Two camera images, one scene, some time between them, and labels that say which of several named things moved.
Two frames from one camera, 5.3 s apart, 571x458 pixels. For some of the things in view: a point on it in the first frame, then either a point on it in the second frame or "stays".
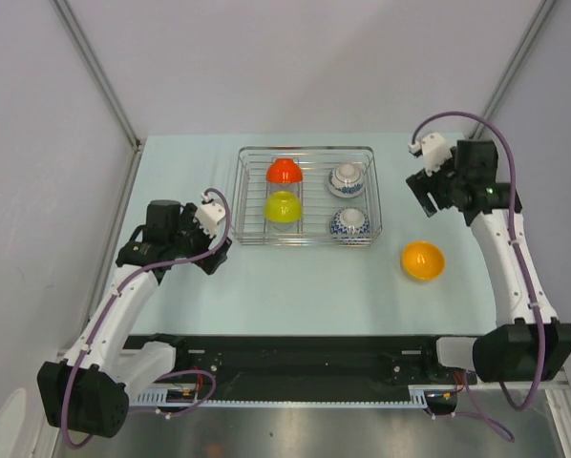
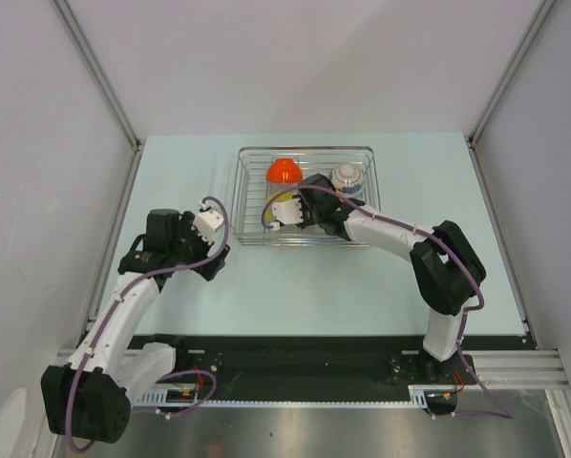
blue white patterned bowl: x=346 y=180 stays
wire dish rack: x=306 y=197 stays
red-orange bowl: x=284 y=170 stays
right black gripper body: x=441 y=184 → x=310 y=216
